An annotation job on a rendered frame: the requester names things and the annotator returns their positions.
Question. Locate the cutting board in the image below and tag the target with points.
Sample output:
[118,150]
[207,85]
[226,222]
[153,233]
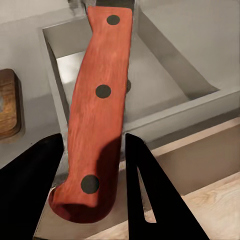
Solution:
[10,121]

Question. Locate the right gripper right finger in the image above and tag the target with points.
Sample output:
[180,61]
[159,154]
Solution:
[174,220]

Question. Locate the parer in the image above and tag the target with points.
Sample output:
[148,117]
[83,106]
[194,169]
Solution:
[96,117]

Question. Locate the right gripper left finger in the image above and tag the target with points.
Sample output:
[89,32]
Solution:
[25,184]

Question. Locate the drop in sink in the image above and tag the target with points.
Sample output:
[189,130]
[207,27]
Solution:
[183,54]

